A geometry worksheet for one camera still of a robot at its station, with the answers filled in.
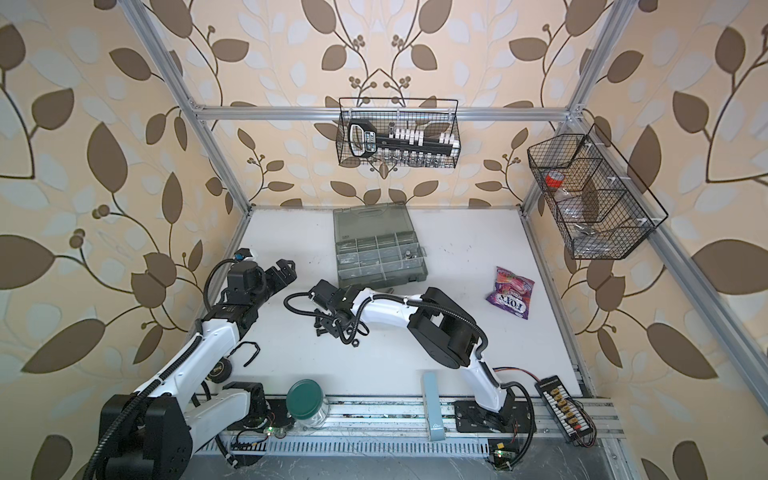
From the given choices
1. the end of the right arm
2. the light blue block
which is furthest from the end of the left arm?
the light blue block

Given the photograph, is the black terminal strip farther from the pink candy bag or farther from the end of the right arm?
the end of the right arm

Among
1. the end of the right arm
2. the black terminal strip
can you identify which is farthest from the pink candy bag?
the end of the right arm

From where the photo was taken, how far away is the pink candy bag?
930 mm

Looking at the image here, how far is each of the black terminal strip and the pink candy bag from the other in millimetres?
200

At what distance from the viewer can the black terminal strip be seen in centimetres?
72

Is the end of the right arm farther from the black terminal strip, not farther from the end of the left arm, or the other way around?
the black terminal strip

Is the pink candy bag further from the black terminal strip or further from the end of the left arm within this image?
the end of the left arm

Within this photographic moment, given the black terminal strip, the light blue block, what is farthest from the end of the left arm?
the black terminal strip

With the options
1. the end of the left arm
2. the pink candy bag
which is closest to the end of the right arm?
the end of the left arm

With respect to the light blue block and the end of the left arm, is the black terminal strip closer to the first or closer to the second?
the light blue block

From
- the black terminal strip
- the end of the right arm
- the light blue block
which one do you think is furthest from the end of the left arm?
the black terminal strip

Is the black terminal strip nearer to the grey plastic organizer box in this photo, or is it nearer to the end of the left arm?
the grey plastic organizer box

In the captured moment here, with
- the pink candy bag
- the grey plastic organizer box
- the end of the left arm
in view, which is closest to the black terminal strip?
the pink candy bag

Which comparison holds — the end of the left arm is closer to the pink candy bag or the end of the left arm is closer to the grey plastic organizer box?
the grey plastic organizer box
